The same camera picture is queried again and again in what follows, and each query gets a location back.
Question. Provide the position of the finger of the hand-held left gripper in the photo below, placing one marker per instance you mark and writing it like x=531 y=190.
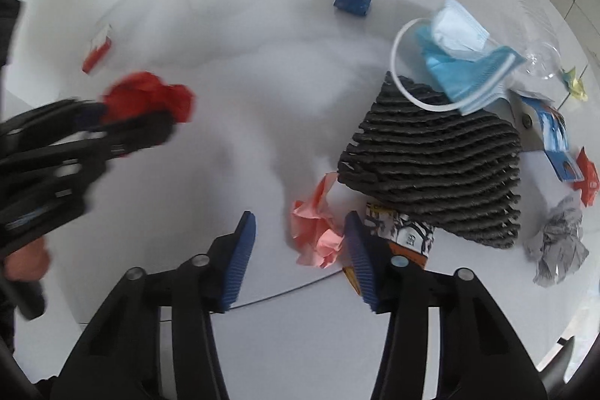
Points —
x=131 y=135
x=61 y=114

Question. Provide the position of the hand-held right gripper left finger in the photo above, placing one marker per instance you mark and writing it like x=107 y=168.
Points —
x=239 y=257

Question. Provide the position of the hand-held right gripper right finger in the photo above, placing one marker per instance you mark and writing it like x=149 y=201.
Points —
x=361 y=262

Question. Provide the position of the red paper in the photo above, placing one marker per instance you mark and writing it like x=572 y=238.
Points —
x=154 y=95

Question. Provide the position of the pink paper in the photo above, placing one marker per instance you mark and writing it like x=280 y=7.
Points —
x=314 y=226

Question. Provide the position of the person's left hand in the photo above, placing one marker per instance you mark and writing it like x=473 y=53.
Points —
x=28 y=262

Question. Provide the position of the black white orange printed packet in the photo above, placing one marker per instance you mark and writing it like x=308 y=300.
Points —
x=405 y=236

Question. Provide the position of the red white box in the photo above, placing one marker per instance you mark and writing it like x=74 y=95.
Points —
x=96 y=51

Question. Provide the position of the dark grey corrugated pad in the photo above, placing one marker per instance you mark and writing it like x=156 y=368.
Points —
x=436 y=175

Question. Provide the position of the grey crumpled paper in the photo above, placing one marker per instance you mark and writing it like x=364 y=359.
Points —
x=558 y=245

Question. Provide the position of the blue face mask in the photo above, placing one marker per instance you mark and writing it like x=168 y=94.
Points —
x=452 y=72

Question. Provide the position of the blue white packet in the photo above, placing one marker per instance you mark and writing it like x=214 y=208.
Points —
x=555 y=137

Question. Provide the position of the red crumpled wrapper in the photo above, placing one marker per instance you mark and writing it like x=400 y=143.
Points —
x=589 y=177

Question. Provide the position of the yellow crumpled paper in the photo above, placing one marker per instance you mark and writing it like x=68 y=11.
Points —
x=577 y=87

